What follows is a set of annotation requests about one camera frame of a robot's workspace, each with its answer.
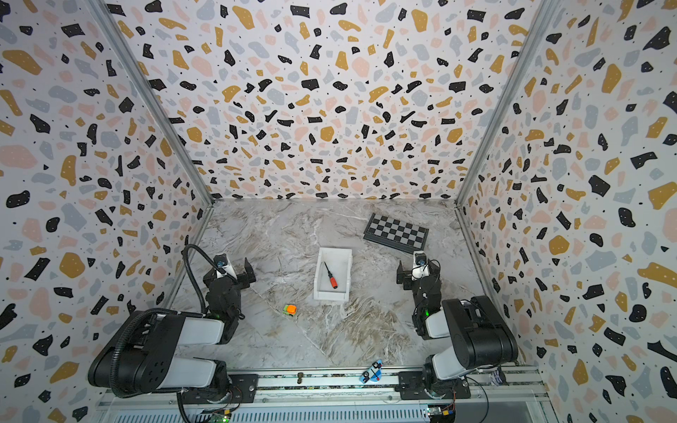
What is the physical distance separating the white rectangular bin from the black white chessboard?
0.15 meters

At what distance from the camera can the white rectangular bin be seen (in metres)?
0.91

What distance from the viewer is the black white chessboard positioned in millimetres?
1059
